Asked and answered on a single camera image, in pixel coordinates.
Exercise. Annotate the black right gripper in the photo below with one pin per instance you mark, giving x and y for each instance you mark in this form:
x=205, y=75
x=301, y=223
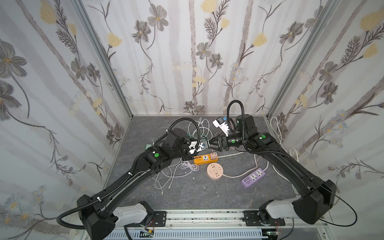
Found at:
x=223, y=141

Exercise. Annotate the pink charger cube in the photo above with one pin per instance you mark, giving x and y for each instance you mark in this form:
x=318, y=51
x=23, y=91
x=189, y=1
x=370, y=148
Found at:
x=214, y=156

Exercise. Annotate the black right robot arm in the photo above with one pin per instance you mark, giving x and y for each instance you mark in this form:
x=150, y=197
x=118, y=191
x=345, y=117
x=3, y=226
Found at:
x=316, y=197

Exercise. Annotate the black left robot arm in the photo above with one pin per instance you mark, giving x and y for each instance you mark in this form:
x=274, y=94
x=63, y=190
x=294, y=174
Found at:
x=97, y=214

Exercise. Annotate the orange power strip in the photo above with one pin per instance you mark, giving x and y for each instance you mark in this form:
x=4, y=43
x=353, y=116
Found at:
x=203, y=159

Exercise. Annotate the pink round power strip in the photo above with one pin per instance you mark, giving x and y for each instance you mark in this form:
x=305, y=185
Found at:
x=215, y=171

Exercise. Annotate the purple power strip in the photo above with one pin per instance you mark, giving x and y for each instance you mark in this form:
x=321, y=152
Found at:
x=253, y=178

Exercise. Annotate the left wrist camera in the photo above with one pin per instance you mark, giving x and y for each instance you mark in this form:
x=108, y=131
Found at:
x=194, y=145

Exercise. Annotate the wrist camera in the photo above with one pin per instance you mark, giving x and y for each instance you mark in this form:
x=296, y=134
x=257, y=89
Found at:
x=226, y=125
x=194, y=145

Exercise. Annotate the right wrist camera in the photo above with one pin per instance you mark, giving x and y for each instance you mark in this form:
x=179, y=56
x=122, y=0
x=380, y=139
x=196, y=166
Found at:
x=226, y=125

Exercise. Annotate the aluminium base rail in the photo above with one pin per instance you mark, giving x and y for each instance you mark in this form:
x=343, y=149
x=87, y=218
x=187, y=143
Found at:
x=226, y=224

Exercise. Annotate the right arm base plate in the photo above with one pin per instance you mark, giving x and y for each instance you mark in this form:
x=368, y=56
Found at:
x=257, y=219

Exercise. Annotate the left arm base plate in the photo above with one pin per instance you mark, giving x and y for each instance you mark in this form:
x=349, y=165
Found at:
x=157, y=219

